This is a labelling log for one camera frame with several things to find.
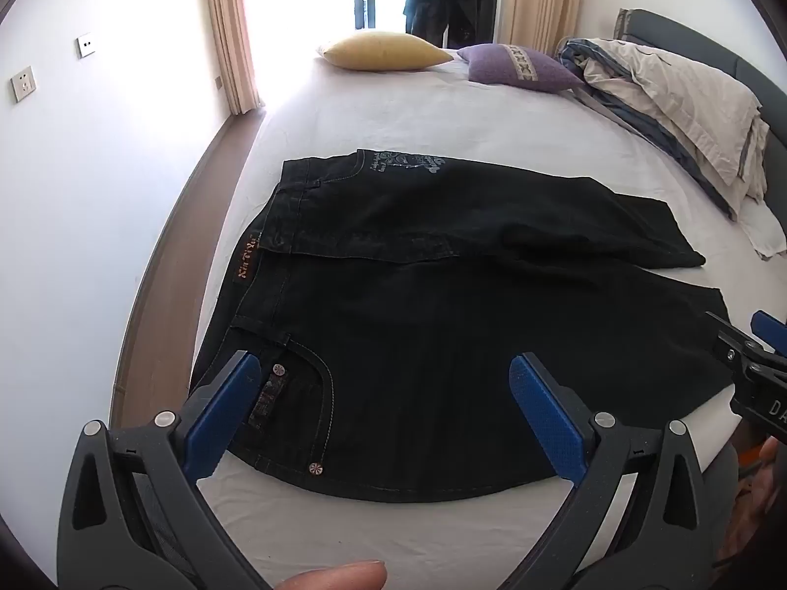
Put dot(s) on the person's left hand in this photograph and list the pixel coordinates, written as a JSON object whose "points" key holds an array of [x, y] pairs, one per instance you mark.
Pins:
{"points": [[332, 574]]}

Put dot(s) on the purple pillow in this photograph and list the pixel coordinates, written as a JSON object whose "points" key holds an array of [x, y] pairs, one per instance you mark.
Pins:
{"points": [[516, 66]]}

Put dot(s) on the yellow pillow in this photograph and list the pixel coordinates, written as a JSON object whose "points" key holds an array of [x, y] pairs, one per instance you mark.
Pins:
{"points": [[384, 50]]}

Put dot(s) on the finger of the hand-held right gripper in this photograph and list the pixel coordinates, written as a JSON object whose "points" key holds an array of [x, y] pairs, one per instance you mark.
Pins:
{"points": [[728, 341], [771, 332]]}

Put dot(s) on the person's right hand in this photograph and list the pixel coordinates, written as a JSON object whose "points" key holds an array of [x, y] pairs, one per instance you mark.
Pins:
{"points": [[774, 473]]}

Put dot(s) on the dark hanging garment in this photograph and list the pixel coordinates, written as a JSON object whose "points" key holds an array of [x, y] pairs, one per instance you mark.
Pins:
{"points": [[442, 6]]}

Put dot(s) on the white cloth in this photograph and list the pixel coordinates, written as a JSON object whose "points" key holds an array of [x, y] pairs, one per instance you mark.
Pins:
{"points": [[765, 230]]}

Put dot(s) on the beige curtain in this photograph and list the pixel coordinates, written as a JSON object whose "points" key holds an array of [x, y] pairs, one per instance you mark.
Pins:
{"points": [[541, 0], [233, 31]]}

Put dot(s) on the grey headboard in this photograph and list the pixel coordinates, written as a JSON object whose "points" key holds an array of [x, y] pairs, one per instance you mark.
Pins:
{"points": [[757, 69]]}

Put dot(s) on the black denim pants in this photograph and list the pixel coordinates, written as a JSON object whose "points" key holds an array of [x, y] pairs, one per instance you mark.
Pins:
{"points": [[461, 319]]}

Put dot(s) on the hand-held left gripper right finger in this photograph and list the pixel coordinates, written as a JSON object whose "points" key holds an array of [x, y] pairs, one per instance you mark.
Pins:
{"points": [[547, 418]]}

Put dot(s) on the bed with white sheet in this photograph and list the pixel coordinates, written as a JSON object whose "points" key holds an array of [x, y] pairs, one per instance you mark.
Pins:
{"points": [[430, 117]]}

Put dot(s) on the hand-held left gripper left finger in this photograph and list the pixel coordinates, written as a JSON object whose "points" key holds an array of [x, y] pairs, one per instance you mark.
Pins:
{"points": [[215, 418]]}

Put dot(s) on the white wall socket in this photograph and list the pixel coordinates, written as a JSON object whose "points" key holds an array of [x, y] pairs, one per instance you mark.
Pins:
{"points": [[85, 46], [23, 83]]}

